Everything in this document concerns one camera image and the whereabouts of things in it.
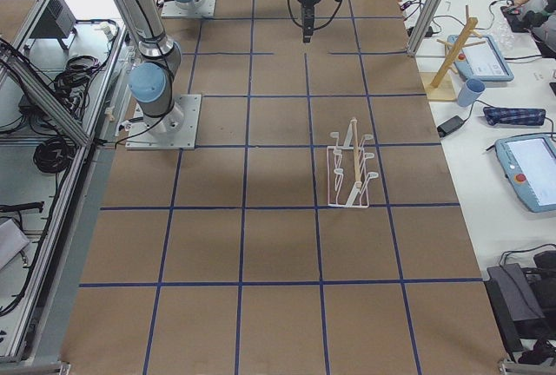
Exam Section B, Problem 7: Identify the blue teach pendant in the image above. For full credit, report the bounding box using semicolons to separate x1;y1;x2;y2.
494;134;555;213
453;35;514;82

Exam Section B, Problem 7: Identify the white wire cup rack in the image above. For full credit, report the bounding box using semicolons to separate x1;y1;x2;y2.
326;117;379;209

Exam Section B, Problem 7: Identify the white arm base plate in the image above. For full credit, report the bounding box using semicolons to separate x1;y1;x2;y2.
124;95;202;150
162;0;216;19

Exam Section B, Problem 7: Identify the far blue teach pendant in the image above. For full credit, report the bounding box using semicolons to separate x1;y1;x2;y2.
453;35;514;82

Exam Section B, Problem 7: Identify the blue cup on desk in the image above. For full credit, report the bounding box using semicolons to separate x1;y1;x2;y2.
456;78;486;108

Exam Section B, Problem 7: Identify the near blue teach pendant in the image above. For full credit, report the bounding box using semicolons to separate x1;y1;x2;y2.
494;134;555;213

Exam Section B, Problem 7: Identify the black power adapter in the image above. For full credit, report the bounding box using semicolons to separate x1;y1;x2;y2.
436;115;466;138

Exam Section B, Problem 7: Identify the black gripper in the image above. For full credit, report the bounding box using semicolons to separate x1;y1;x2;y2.
297;0;321;43

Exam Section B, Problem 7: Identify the wooden mug tree stand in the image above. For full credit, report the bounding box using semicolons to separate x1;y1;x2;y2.
421;6;486;102

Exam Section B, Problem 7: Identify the blue plaid pencil case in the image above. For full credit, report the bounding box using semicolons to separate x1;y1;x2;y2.
483;107;546;126

